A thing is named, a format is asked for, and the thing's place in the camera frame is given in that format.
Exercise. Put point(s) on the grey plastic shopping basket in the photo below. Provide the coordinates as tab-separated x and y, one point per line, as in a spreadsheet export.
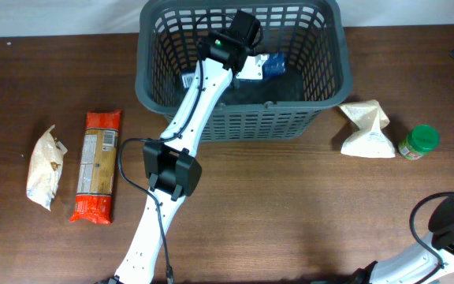
309	33

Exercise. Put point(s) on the blue pasta box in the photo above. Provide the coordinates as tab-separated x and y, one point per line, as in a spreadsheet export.
274	67

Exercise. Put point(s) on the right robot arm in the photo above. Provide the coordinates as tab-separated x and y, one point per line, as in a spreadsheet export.
428	259

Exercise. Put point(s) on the orange spaghetti packet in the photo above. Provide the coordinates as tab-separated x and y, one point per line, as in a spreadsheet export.
97	167

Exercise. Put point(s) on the green lid jar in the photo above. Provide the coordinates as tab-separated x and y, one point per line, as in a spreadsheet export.
420	141

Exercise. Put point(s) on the beige snack bag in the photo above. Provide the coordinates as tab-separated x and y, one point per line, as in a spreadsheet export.
45	169

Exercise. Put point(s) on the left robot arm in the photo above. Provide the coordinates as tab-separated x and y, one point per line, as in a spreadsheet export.
170	164

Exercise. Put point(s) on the cream folded paper bag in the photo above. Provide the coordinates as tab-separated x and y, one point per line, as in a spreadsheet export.
368	141

